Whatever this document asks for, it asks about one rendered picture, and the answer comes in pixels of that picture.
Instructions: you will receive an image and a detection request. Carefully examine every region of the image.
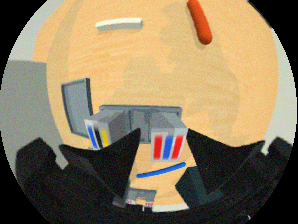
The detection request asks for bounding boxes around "white flat bar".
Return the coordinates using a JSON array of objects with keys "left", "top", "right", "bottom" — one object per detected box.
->
[{"left": 94, "top": 18, "right": 144, "bottom": 32}]

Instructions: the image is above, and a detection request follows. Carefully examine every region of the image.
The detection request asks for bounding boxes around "blue thin bar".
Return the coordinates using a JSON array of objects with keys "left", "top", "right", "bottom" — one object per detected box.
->
[{"left": 136, "top": 161, "right": 186, "bottom": 179}]

